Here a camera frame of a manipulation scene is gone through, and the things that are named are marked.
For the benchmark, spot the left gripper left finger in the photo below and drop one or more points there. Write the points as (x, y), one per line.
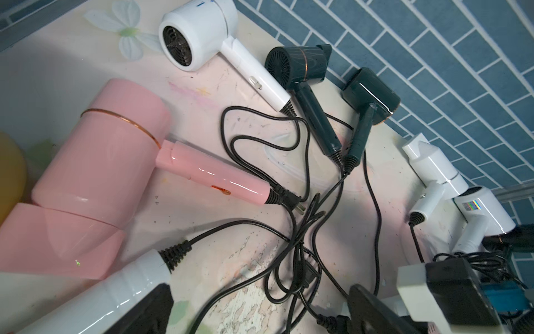
(149, 316)

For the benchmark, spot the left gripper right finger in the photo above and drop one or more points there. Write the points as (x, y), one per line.
(368, 314)

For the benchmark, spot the white power strip coloured sockets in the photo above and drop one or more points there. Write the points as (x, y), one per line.
(446, 294)

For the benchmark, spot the large white dryer front left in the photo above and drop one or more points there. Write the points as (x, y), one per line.
(102, 305)

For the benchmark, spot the pink hair dryer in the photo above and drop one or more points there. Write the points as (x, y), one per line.
(75, 223)

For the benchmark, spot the white glossy hair dryer right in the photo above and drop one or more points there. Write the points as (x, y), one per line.
(485, 217)

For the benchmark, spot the white folding hair dryer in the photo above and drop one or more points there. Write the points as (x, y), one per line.
(441, 179)

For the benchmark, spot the dark green dryer right corner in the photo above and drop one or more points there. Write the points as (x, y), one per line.
(519, 240)

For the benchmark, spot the dark green dryer centre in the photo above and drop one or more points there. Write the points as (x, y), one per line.
(373, 102)

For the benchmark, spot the dark green dryer angled nozzle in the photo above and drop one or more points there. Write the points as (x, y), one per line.
(296, 69)

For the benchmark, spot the white hair dryer far left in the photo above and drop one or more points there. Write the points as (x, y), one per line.
(194, 33)

